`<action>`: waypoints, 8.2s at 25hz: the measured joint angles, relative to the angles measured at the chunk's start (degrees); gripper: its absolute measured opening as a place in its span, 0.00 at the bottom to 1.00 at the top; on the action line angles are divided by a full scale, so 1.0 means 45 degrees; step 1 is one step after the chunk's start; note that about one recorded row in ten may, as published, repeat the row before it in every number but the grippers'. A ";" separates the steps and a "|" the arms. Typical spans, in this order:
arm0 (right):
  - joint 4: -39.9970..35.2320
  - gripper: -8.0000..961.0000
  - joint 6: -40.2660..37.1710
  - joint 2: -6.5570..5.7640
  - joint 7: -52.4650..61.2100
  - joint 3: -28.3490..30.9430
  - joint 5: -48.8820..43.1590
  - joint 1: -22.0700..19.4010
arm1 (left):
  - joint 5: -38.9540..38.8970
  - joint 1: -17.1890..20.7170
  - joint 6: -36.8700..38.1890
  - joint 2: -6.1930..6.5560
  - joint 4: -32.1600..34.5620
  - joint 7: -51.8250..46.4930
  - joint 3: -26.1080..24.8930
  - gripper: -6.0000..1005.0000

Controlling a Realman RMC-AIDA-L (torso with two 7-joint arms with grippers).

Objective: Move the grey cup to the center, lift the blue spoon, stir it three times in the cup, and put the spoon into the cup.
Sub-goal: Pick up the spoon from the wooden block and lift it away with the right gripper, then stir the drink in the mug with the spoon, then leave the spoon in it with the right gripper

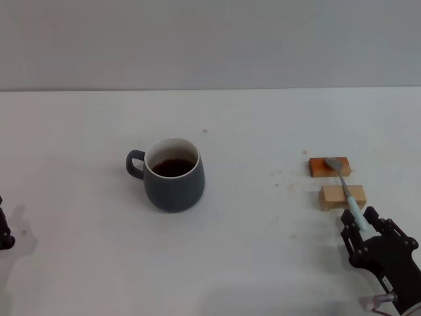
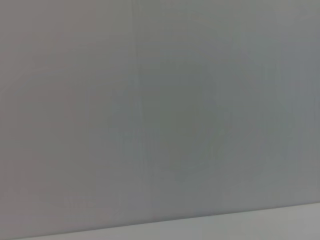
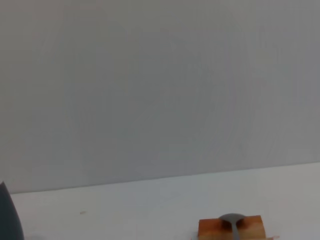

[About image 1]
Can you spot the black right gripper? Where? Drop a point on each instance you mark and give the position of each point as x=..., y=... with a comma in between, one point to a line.
x=391, y=263

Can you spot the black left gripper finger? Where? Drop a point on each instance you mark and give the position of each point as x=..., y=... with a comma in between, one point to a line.
x=5, y=233

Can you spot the dark grey ceramic mug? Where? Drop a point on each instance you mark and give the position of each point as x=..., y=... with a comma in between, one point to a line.
x=174, y=194

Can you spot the light notched wooden block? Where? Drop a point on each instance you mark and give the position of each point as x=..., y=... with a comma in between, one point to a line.
x=332, y=197

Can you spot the reddish stained wooden block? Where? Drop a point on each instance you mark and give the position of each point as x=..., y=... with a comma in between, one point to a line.
x=317, y=168

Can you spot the dark coffee liquid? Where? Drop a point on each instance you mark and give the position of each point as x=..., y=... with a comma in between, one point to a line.
x=173, y=168

